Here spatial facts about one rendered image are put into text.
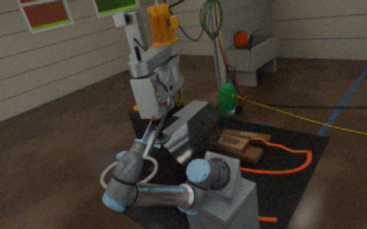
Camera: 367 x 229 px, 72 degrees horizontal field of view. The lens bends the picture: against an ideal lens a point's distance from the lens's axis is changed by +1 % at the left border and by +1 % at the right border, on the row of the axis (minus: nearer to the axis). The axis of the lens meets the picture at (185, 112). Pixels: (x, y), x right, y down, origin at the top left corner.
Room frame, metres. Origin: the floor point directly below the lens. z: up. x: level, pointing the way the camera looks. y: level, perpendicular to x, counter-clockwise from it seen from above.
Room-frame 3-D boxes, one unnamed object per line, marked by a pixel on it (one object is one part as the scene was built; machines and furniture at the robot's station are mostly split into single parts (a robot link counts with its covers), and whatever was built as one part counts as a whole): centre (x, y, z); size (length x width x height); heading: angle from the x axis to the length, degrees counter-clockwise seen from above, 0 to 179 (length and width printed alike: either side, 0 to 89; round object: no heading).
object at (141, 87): (2.43, 0.28, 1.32); 0.36 x 0.22 x 0.45; 157
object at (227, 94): (4.13, -0.80, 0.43); 0.35 x 0.35 x 0.87; 31
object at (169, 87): (2.71, 0.15, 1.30); 0.74 x 0.23 x 0.49; 157
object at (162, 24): (2.96, 0.04, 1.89); 0.31 x 0.28 x 0.40; 67
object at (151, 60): (2.68, 0.18, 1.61); 0.96 x 0.25 x 0.17; 157
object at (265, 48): (5.66, -1.84, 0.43); 1.30 x 0.62 x 0.86; 132
